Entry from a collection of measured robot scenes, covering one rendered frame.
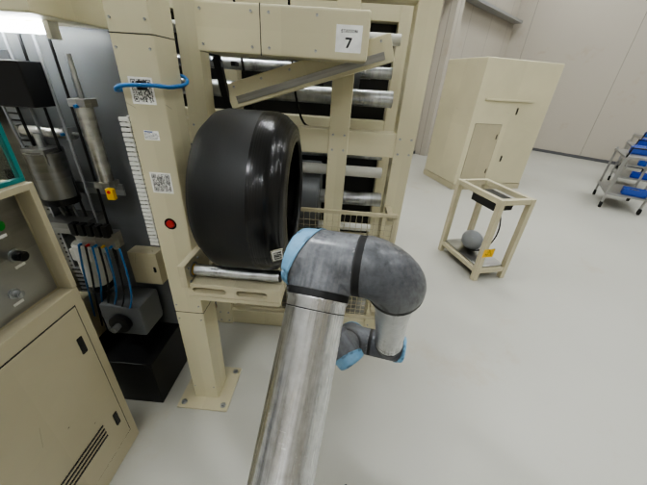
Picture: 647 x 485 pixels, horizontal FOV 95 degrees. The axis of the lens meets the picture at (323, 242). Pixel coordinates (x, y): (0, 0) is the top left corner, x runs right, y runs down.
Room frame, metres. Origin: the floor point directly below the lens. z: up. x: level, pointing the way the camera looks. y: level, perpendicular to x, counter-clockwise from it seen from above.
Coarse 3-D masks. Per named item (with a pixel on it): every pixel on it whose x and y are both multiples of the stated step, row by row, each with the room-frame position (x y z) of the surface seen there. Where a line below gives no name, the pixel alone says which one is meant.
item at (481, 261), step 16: (480, 192) 2.55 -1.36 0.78; (496, 192) 2.66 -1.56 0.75; (512, 192) 2.59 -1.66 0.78; (480, 208) 2.92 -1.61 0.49; (496, 208) 2.33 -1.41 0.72; (528, 208) 2.39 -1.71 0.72; (448, 224) 2.84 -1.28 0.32; (496, 224) 2.31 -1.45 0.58; (448, 240) 2.85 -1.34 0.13; (464, 240) 2.66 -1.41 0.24; (480, 240) 2.59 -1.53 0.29; (512, 240) 2.41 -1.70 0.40; (464, 256) 2.53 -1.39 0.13; (480, 256) 2.31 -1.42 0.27; (512, 256) 2.39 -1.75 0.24; (480, 272) 2.32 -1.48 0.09
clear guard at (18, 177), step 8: (0, 128) 0.79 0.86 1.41; (0, 136) 0.79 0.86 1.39; (0, 144) 0.78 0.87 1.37; (8, 144) 0.79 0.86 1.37; (0, 152) 0.77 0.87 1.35; (8, 152) 0.79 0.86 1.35; (0, 160) 0.76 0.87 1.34; (8, 160) 0.78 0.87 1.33; (16, 160) 0.80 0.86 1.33; (0, 168) 0.75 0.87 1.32; (8, 168) 0.77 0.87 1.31; (16, 168) 0.79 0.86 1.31; (0, 176) 0.75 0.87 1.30; (8, 176) 0.76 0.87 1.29; (16, 176) 0.79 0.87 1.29; (0, 184) 0.73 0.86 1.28; (8, 184) 0.75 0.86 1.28
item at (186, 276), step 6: (198, 246) 1.03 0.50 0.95; (192, 252) 0.98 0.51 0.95; (198, 252) 1.00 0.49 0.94; (186, 258) 0.94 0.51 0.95; (192, 258) 0.95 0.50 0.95; (198, 258) 0.99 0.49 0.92; (204, 258) 1.04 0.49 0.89; (180, 264) 0.90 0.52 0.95; (186, 264) 0.90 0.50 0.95; (192, 264) 0.93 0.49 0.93; (204, 264) 1.03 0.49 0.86; (180, 270) 0.88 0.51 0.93; (186, 270) 0.89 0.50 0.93; (180, 276) 0.88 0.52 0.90; (186, 276) 0.88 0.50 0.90; (192, 276) 0.91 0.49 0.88; (180, 282) 0.88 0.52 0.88; (186, 282) 0.88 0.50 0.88
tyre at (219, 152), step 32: (224, 128) 0.93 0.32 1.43; (256, 128) 0.93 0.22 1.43; (288, 128) 1.01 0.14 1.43; (192, 160) 0.86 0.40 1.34; (224, 160) 0.84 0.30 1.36; (256, 160) 0.85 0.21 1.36; (288, 160) 0.92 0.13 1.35; (192, 192) 0.81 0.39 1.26; (224, 192) 0.80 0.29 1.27; (256, 192) 0.80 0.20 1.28; (288, 192) 1.33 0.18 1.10; (192, 224) 0.81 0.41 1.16; (224, 224) 0.78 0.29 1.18; (256, 224) 0.78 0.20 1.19; (288, 224) 1.23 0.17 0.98; (224, 256) 0.82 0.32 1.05; (256, 256) 0.81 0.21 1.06
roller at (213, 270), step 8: (200, 264) 0.95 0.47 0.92; (192, 272) 0.92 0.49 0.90; (200, 272) 0.92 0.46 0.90; (208, 272) 0.92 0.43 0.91; (216, 272) 0.92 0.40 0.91; (224, 272) 0.92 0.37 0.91; (232, 272) 0.92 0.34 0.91; (240, 272) 0.92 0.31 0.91; (248, 272) 0.92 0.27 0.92; (256, 272) 0.92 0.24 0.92; (264, 272) 0.92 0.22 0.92; (272, 272) 0.92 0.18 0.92; (280, 272) 0.92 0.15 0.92; (256, 280) 0.92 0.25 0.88; (264, 280) 0.91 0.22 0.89; (272, 280) 0.91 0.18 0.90; (280, 280) 0.91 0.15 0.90
